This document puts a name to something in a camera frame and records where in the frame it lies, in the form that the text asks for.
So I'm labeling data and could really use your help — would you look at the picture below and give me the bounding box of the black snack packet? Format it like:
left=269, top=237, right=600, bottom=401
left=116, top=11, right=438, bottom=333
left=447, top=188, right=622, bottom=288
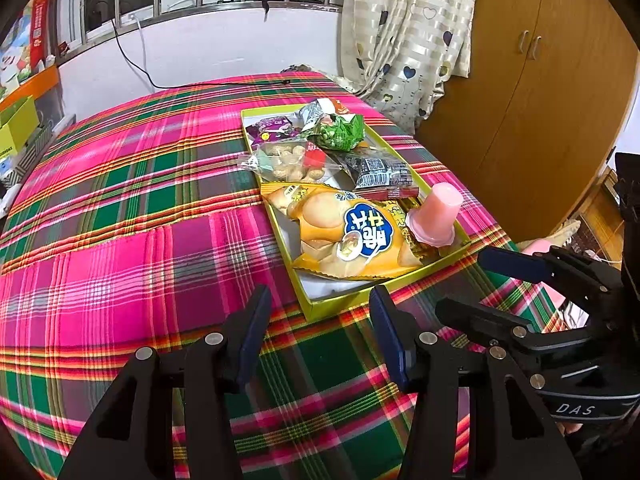
left=337, top=152, right=421, bottom=200

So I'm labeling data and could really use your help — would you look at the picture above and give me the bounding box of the gold snack bar packet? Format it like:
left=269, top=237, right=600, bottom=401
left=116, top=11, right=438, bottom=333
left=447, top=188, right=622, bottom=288
left=385, top=199, right=418, bottom=241

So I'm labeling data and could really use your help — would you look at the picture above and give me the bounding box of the grey striped box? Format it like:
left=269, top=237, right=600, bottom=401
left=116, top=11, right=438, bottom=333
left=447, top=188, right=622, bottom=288
left=0, top=114, right=77, bottom=188

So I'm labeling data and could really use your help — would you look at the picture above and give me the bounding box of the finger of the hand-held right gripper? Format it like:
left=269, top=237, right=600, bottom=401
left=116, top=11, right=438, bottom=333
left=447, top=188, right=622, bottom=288
left=477, top=246, right=627, bottom=312
left=435, top=296, right=552, bottom=357

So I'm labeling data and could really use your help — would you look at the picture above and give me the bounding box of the wooden bedside table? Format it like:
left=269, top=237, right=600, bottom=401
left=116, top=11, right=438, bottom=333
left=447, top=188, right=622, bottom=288
left=567, top=167, right=626, bottom=266

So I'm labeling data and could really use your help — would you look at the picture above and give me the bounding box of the wooden wardrobe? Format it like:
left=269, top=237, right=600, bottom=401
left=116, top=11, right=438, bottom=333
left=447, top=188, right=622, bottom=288
left=415, top=0, right=640, bottom=243

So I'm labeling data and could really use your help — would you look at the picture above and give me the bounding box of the white and orange snack packet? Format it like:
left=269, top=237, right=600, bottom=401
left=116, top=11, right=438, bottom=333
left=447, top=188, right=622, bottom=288
left=299, top=98, right=351, bottom=128

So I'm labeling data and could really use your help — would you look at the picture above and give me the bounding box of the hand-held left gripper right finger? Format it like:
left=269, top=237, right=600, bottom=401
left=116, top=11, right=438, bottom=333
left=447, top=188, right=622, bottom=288
left=369, top=284, right=583, bottom=480

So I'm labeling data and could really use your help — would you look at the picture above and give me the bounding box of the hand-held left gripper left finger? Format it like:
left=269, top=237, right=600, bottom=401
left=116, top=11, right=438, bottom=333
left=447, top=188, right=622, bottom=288
left=57, top=284, right=274, bottom=480

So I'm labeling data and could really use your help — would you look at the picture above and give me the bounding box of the lime green rimmed white box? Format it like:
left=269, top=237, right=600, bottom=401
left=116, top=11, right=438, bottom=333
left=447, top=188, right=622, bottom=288
left=240, top=102, right=473, bottom=322

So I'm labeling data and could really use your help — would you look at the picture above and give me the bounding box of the cream heart print curtain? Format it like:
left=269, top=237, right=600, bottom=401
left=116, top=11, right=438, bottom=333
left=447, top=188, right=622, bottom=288
left=340, top=0, right=483, bottom=136

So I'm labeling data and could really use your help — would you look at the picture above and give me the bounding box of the red package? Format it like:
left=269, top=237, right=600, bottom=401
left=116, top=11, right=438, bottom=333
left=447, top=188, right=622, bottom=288
left=29, top=0, right=52, bottom=72

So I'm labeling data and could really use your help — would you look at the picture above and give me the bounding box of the orange box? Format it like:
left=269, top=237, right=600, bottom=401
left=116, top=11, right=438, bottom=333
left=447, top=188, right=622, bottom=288
left=0, top=65, right=62, bottom=113

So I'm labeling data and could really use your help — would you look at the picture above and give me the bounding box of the colourful printed box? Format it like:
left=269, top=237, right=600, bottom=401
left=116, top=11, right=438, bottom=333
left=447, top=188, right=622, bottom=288
left=0, top=12, right=36, bottom=98

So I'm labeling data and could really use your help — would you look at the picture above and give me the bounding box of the large yellow snack bag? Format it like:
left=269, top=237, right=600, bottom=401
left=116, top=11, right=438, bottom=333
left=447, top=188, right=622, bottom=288
left=262, top=182, right=441, bottom=281

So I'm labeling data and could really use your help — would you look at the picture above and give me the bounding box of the pink jelly cup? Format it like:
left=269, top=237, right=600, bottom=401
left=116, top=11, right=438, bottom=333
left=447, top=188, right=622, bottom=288
left=405, top=182, right=464, bottom=247

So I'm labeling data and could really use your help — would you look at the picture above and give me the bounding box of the black cable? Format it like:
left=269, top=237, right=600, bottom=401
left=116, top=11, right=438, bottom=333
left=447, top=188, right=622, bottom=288
left=112, top=15, right=293, bottom=90

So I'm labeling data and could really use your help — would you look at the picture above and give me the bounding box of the cream pillow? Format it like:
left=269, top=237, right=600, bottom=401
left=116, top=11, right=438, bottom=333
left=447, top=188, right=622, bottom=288
left=547, top=219, right=583, bottom=247

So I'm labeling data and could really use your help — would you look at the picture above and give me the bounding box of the clear bag of round puffs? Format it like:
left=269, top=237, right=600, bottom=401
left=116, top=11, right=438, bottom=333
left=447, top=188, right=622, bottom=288
left=239, top=140, right=346, bottom=184

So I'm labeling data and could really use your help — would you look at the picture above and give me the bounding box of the pink plaid blanket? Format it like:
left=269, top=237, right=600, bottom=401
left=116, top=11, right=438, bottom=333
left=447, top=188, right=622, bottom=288
left=0, top=71, right=566, bottom=480

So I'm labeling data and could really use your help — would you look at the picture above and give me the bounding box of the green snack packet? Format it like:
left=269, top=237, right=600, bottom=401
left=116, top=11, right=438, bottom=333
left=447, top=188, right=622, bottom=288
left=302, top=112, right=366, bottom=152

